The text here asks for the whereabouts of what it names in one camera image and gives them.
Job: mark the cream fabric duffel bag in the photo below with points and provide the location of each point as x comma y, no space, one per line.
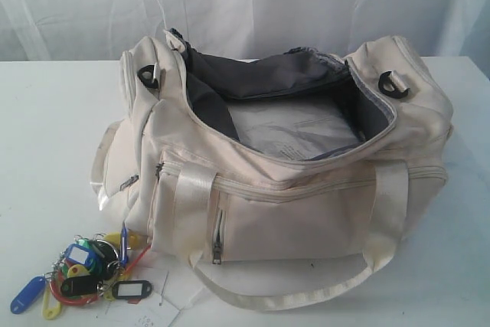
259,232

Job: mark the colourful key tag bunch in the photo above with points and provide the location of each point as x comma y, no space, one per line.
90,269

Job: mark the clear plastic package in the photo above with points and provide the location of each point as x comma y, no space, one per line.
298,130

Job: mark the white paper hang tag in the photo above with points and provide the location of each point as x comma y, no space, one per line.
154,310

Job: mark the white backdrop curtain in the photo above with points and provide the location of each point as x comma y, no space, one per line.
103,29

